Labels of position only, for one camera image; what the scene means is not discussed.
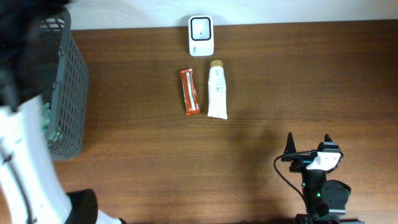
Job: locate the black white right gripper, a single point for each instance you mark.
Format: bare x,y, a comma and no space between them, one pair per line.
299,162

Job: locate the white cream tube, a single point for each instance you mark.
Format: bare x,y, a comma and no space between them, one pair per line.
217,91

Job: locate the orange snack bar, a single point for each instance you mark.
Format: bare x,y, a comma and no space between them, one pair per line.
189,92

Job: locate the teal wipes packet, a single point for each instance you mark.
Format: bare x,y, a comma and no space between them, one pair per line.
45,114

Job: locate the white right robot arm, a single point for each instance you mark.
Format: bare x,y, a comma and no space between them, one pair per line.
324,200

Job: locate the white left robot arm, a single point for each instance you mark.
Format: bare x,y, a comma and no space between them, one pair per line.
28,178

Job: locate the grey plastic basket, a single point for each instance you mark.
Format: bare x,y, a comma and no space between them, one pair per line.
65,98

